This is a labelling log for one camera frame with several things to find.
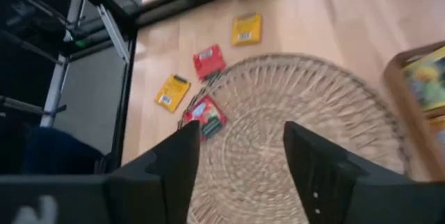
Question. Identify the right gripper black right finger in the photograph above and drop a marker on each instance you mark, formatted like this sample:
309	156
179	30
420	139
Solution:
327	182

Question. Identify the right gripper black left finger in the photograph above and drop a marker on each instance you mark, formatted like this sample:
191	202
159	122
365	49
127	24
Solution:
170	182

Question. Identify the long red tea packet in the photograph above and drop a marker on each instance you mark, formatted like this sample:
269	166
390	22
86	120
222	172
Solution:
208	62

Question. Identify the tan gold tea packet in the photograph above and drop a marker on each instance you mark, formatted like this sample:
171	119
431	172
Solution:
247	29

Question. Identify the round woven straw placemat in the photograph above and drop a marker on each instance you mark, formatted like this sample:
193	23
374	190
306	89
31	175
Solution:
278	92

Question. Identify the brown wooden box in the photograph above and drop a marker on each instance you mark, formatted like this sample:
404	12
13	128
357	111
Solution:
406	112

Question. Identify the dark blue rounded object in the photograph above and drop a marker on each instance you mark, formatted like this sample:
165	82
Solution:
62	151

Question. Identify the silver rig leg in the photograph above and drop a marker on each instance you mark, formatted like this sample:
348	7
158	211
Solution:
54	92

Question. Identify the silver rig bracket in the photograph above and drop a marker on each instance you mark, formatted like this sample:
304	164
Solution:
113	32

